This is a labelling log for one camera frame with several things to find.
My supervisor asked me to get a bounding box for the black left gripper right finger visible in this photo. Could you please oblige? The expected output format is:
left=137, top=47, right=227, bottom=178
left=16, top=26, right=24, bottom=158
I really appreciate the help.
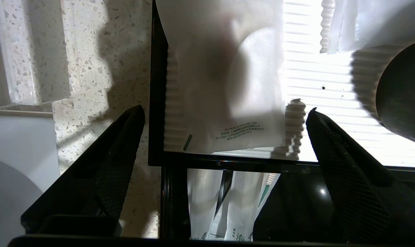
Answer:
left=305, top=107, right=415, bottom=244

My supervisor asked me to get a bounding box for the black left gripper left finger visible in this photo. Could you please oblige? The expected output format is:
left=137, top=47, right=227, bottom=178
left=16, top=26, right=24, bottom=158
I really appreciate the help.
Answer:
left=21, top=105, right=146, bottom=237

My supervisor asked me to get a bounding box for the black sliding drawer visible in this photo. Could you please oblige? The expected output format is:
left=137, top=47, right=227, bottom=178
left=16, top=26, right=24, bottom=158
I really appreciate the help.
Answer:
left=159, top=166, right=415, bottom=242

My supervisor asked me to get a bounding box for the long white toothbrush packet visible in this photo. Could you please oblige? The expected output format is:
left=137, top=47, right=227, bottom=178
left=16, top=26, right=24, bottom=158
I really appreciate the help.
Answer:
left=212, top=172, right=268, bottom=240

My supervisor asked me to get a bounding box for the black amenity tray box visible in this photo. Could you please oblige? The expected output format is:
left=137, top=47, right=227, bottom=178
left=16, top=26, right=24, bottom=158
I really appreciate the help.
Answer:
left=148, top=0, right=415, bottom=183

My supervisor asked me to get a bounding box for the white bathtub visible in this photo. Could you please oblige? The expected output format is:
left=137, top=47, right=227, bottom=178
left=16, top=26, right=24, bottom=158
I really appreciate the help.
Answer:
left=0, top=113, right=61, bottom=247

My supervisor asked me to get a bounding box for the toothpaste packet with green label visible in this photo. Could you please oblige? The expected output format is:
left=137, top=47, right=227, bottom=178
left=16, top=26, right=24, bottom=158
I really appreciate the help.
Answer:
left=257, top=173, right=281, bottom=210

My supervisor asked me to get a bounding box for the black tumbler cup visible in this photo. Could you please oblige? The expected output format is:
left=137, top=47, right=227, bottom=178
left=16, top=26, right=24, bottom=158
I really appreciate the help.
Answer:
left=376, top=39, right=415, bottom=148

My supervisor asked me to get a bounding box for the white ribbed tray mat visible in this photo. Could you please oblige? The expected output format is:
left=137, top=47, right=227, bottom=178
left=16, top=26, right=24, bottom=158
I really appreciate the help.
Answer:
left=163, top=0, right=415, bottom=168

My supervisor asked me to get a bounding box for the white packet with green print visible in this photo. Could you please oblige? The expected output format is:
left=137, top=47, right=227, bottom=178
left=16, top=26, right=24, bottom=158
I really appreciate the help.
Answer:
left=320, top=0, right=415, bottom=54

